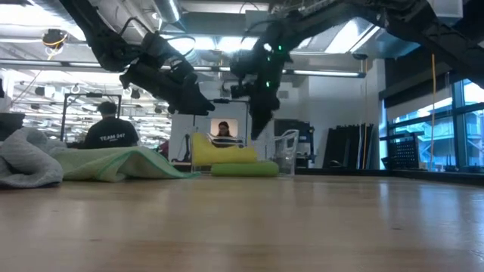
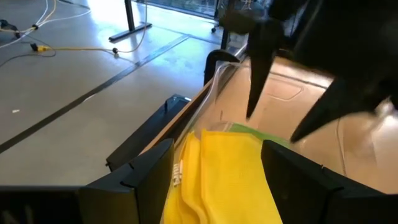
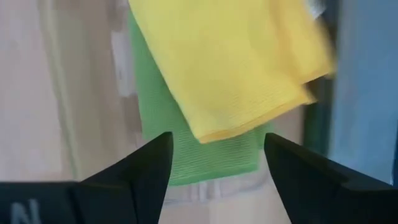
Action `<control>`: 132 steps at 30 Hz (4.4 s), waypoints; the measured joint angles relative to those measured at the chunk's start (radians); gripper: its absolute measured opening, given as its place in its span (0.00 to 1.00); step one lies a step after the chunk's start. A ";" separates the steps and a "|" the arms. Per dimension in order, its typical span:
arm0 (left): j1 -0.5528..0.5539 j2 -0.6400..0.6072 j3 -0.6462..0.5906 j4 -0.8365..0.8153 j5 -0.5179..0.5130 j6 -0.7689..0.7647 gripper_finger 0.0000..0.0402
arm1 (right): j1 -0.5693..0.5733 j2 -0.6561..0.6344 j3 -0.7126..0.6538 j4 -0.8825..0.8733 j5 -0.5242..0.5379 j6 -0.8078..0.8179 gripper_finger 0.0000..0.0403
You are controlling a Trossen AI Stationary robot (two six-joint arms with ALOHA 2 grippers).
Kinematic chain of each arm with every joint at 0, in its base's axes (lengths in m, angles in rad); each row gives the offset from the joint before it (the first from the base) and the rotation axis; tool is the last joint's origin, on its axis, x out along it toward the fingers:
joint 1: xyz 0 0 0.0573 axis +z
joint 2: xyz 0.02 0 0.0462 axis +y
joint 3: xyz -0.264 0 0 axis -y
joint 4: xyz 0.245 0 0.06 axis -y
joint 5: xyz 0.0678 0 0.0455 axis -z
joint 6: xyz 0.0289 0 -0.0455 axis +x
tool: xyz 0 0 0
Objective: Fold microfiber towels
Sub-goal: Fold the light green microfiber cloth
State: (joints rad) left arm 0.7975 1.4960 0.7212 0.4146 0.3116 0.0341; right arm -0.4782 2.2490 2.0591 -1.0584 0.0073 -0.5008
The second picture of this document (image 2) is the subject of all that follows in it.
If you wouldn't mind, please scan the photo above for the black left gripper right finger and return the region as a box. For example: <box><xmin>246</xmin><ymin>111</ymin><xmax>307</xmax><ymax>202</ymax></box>
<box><xmin>261</xmin><ymin>139</ymin><xmax>385</xmax><ymax>224</ymax></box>

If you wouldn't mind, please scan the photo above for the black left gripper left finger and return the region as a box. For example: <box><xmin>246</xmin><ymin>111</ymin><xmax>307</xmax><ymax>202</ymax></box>
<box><xmin>79</xmin><ymin>138</ymin><xmax>175</xmax><ymax>224</ymax></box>

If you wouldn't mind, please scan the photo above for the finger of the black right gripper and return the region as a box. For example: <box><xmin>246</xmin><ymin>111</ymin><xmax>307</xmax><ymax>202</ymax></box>
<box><xmin>245</xmin><ymin>18</ymin><xmax>284</xmax><ymax>121</ymax></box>
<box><xmin>290</xmin><ymin>77</ymin><xmax>389</xmax><ymax>144</ymax></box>

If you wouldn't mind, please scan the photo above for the bright green microfiber towel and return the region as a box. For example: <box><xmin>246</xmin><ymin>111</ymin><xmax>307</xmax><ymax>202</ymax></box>
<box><xmin>229</xmin><ymin>123</ymin><xmax>292</xmax><ymax>149</ymax></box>

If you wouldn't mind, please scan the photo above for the yellow microfiber towel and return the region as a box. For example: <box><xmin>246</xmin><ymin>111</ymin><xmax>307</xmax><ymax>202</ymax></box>
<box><xmin>163</xmin><ymin>129</ymin><xmax>284</xmax><ymax>224</ymax></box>

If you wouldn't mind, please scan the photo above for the clear plastic bin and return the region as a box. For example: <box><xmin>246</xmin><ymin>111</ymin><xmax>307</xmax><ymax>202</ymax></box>
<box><xmin>172</xmin><ymin>60</ymin><xmax>398</xmax><ymax>195</ymax></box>

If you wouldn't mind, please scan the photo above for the black clamp bar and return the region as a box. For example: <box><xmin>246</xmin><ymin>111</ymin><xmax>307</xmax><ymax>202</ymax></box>
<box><xmin>105</xmin><ymin>94</ymin><xmax>191</xmax><ymax>172</ymax></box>

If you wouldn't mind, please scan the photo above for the tan floor cable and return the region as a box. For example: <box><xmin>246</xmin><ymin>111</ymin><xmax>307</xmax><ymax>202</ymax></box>
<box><xmin>116</xmin><ymin>0</ymin><xmax>149</xmax><ymax>54</ymax></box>

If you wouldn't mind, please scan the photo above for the dark desk leg frame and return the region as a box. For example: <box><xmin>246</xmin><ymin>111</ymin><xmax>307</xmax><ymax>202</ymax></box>
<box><xmin>108</xmin><ymin>0</ymin><xmax>153</xmax><ymax>42</ymax></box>

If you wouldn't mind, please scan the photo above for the yellow extension cord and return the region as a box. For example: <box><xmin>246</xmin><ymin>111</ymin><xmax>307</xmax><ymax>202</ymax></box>
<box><xmin>29</xmin><ymin>42</ymin><xmax>114</xmax><ymax>54</ymax></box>

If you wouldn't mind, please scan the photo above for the thin white floor cable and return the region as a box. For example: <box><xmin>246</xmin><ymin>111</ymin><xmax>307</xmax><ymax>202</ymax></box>
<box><xmin>0</xmin><ymin>0</ymin><xmax>93</xmax><ymax>49</ymax></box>

